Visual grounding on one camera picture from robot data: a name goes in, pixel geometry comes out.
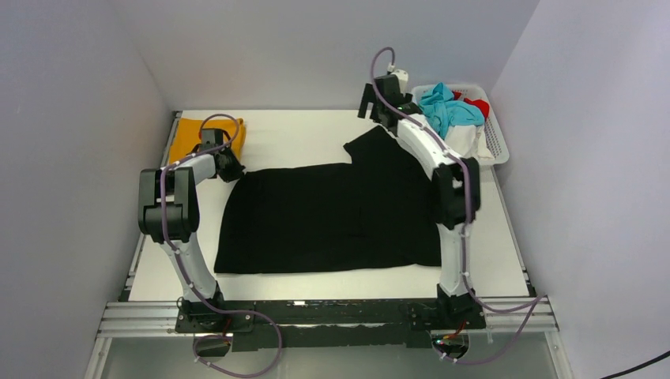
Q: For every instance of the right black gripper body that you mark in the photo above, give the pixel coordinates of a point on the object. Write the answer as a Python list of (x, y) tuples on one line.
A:
[(378, 110)]

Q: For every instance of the aluminium table frame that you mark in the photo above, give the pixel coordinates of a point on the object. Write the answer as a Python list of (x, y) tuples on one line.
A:
[(495, 276)]

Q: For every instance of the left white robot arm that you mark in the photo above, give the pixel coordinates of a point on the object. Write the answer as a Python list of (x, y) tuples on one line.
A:
[(168, 213)]

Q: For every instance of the white t shirt in basket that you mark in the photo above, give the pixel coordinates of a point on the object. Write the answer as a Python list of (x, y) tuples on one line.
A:
[(469, 141)]

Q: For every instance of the red t shirt in basket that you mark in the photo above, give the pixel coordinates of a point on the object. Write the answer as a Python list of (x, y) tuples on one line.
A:
[(482, 105)]

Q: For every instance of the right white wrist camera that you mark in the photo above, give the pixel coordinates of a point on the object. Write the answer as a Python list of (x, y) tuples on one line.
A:
[(400, 74)]

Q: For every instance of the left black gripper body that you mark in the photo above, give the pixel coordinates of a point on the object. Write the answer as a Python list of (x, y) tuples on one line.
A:
[(234, 169)]

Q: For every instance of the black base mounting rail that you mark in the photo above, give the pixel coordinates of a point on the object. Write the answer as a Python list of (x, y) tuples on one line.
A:
[(255, 325)]

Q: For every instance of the folded orange t shirt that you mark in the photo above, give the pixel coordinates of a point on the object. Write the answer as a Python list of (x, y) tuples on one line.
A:
[(188, 135)]

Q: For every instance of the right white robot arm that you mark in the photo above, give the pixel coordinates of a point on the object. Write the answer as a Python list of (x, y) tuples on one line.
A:
[(454, 199)]

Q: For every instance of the turquoise t shirt in basket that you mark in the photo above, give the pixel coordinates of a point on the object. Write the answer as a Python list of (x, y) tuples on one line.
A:
[(442, 111)]

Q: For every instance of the black t shirt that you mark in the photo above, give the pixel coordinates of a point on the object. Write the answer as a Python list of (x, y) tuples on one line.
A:
[(372, 212)]

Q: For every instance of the white plastic laundry basket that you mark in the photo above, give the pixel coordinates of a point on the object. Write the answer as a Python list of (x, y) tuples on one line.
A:
[(494, 136)]

